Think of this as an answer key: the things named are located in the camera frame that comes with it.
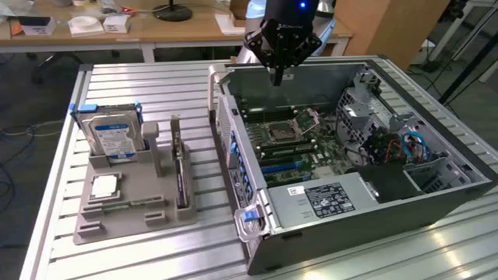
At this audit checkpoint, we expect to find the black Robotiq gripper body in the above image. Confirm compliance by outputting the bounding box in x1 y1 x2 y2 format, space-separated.
258 0 318 70

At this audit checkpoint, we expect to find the Nvidia graphics card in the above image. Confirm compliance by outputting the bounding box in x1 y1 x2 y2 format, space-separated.
170 114 191 209

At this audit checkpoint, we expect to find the white paper stack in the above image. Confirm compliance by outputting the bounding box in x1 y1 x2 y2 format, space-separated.
214 13 248 37

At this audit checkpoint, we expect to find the brown cardboard box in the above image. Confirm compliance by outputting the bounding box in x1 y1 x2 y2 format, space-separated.
228 0 255 20

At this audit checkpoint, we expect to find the wooden desk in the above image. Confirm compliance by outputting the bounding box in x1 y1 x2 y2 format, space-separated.
0 0 355 64

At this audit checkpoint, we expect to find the black round lamp base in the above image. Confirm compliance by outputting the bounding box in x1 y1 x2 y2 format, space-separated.
152 0 194 22

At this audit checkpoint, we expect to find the metal socket cover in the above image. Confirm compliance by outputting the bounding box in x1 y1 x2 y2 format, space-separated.
291 108 326 138

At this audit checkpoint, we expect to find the perforated metal drive cage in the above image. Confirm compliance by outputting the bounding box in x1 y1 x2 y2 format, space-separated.
336 71 394 146

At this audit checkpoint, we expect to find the CPU socket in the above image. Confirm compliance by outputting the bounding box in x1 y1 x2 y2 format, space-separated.
266 121 299 144

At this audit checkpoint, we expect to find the white labelled cardboard box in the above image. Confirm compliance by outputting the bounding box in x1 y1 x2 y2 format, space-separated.
101 14 131 34

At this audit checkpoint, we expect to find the RAM stick with white label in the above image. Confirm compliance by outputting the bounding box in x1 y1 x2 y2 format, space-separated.
260 142 318 158

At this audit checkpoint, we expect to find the green motherboard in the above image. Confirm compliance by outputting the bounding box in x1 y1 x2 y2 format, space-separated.
236 96 363 187

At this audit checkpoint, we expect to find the blue expansion slot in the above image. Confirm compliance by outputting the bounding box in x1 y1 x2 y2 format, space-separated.
260 162 303 175

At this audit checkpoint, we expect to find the white tape roll box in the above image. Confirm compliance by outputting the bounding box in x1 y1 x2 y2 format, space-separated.
68 15 107 37

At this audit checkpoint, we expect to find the hard disk in blue caddy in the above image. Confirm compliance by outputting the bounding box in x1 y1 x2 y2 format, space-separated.
69 101 146 164

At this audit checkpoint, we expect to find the black fan shroud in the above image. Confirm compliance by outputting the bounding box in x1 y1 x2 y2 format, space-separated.
359 164 425 204

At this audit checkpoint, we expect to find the black office chair base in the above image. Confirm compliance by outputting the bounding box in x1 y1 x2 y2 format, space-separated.
25 52 85 86

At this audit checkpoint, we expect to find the white box with dark lid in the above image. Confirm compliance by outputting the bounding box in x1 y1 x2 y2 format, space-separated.
20 16 57 36

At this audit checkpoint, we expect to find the gray metal disk bay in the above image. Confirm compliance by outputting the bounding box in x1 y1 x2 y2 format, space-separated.
402 157 473 195

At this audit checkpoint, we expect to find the gray power supply unit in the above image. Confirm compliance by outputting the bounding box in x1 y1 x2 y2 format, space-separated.
266 171 380 230

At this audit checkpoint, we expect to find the blue case release latch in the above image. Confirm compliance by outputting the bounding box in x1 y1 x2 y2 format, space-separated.
240 208 259 224

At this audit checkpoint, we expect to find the silver CPU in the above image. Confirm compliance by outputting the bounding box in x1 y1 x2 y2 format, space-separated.
91 176 120 197

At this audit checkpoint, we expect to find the gray plastic parts rack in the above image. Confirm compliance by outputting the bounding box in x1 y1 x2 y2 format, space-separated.
72 115 199 246

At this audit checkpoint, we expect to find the green RAM stick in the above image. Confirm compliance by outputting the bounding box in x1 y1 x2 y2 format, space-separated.
88 199 163 210

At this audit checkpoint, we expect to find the black open PC case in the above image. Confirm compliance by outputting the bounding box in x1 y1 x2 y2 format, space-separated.
207 57 498 277

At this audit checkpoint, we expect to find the black wire bundle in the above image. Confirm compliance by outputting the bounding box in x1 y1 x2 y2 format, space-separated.
342 132 390 173

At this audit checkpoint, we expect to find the red wire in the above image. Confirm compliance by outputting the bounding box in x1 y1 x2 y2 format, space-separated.
384 139 402 164

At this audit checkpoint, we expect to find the blue wire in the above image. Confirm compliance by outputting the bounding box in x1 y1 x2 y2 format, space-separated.
402 132 431 160

